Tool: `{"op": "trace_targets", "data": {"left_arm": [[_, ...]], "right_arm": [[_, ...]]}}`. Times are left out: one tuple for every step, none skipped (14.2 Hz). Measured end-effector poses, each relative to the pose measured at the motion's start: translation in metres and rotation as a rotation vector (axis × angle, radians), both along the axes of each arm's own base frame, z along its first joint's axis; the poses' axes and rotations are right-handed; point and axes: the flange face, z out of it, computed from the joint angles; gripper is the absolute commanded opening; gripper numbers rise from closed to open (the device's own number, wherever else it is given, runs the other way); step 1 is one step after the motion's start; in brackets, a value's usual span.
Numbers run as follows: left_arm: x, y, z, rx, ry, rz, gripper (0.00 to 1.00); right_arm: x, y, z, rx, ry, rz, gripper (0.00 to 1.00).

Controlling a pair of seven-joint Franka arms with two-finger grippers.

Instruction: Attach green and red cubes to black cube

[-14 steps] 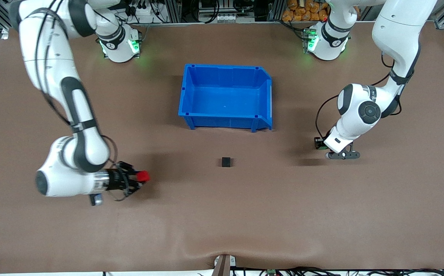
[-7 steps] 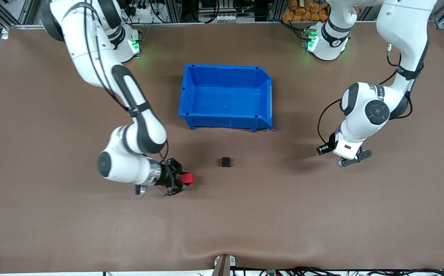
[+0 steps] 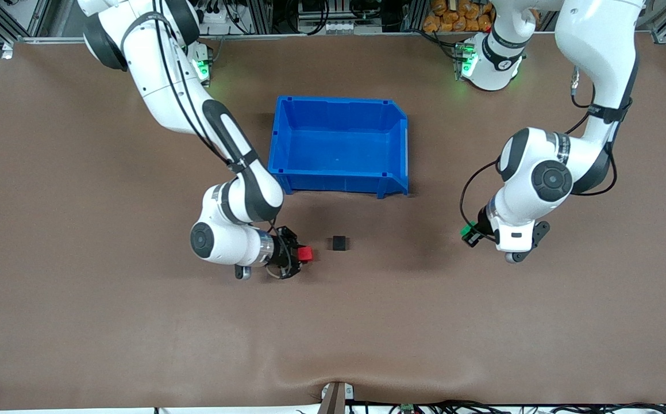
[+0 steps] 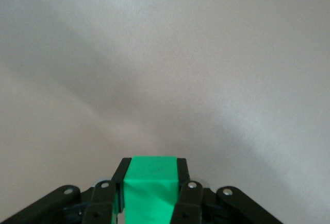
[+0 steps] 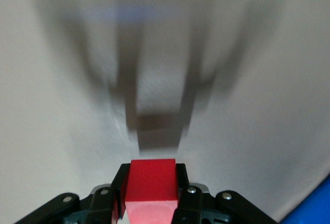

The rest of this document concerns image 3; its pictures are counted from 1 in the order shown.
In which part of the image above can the blue plastic storage bin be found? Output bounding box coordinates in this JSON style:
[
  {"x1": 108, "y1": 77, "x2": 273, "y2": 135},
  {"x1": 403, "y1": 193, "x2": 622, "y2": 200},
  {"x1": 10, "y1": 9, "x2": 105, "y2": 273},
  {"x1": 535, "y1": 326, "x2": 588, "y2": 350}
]
[{"x1": 267, "y1": 96, "x2": 410, "y2": 199}]

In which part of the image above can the metal table clamp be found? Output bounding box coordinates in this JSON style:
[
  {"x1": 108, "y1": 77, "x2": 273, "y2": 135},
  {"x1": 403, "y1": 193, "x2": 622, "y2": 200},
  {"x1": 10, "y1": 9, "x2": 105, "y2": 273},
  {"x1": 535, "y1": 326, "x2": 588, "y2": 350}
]
[{"x1": 321, "y1": 381, "x2": 355, "y2": 414}]

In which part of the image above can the brown table mat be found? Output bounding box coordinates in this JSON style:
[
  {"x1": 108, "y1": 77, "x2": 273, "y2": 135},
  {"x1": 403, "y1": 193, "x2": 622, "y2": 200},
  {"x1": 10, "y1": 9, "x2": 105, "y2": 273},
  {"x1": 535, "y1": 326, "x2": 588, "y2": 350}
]
[{"x1": 0, "y1": 32, "x2": 666, "y2": 412}]

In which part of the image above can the orange packaged goods pile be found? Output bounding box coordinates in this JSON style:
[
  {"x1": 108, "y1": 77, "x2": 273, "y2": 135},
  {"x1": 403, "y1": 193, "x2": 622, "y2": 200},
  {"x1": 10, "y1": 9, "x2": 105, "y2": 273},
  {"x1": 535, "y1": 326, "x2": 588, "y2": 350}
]
[{"x1": 423, "y1": 0, "x2": 495, "y2": 33}]

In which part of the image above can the white power strip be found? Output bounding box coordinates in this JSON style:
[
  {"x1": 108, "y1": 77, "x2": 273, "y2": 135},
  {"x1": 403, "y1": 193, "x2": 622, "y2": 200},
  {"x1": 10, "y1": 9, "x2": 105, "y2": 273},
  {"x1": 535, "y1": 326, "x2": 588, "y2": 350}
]
[{"x1": 198, "y1": 7, "x2": 237, "y2": 28}]

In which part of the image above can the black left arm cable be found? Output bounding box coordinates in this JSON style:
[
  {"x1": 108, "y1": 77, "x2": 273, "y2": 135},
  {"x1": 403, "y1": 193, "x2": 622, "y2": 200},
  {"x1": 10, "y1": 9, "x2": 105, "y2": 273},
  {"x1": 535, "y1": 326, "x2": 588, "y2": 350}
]
[{"x1": 459, "y1": 66, "x2": 633, "y2": 231}]

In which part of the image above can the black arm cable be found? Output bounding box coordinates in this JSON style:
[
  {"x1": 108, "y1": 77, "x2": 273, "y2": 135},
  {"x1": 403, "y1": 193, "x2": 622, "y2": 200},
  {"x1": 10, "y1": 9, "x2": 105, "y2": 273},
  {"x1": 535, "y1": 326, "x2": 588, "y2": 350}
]
[
  {"x1": 459, "y1": 66, "x2": 633, "y2": 231},
  {"x1": 120, "y1": 0, "x2": 293, "y2": 279}
]

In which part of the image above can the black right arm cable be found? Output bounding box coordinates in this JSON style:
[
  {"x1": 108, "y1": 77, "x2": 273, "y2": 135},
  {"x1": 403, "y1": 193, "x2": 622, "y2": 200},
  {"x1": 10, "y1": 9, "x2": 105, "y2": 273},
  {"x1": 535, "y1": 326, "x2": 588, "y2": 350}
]
[{"x1": 120, "y1": 0, "x2": 293, "y2": 279}]

